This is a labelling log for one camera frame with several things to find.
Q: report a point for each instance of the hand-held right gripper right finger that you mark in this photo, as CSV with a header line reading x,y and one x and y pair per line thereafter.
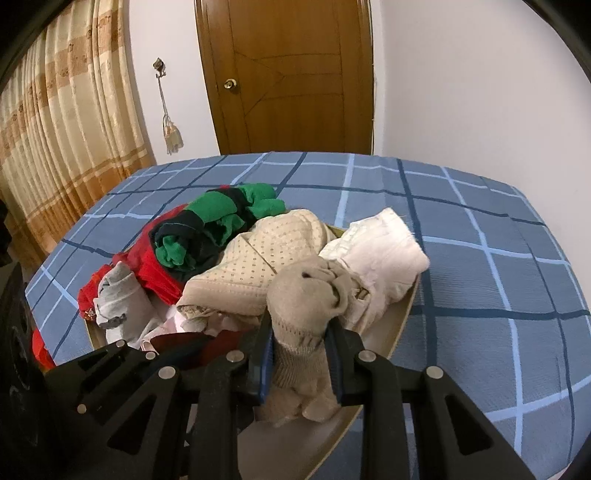
x,y
336,369

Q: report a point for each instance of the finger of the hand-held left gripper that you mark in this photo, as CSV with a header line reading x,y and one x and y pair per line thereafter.
x,y
134,369

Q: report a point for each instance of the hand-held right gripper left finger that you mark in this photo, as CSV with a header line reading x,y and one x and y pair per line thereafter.
x,y
264,364

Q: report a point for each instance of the white tray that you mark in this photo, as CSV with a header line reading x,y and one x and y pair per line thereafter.
x,y
369,332

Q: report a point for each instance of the dark red underwear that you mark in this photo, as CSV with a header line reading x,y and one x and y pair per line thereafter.
x,y
217,341

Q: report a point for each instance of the grey-beige sock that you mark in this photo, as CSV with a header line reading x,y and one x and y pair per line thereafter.
x,y
300,323

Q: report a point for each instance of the pink underwear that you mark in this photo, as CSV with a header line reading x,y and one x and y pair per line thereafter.
x,y
168,325

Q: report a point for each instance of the light grey underwear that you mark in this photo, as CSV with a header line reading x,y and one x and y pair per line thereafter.
x,y
122,300

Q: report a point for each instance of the beige dotted underwear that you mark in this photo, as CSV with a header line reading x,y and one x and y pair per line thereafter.
x,y
249,258

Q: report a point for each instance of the white underwear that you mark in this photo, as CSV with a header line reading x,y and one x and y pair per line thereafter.
x,y
383,258

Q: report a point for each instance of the green and black underwear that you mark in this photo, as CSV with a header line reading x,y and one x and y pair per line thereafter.
x,y
212,207

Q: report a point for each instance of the red cloth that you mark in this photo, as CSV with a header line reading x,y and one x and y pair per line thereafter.
x,y
42,353

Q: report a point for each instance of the blue plaid bed cover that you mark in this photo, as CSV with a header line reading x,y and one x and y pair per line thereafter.
x,y
485,277

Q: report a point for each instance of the curtain tieback tassel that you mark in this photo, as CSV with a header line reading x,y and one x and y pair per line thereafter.
x,y
173,136

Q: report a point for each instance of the beige striped curtain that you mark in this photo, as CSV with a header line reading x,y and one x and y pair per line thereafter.
x,y
69,115

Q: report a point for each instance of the metal door knob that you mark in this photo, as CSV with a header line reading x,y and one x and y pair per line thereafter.
x,y
229,83

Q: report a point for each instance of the wooden door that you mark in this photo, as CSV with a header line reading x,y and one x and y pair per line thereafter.
x,y
286,69

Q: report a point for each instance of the metal wall hook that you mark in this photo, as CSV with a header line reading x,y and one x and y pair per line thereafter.
x,y
159,65

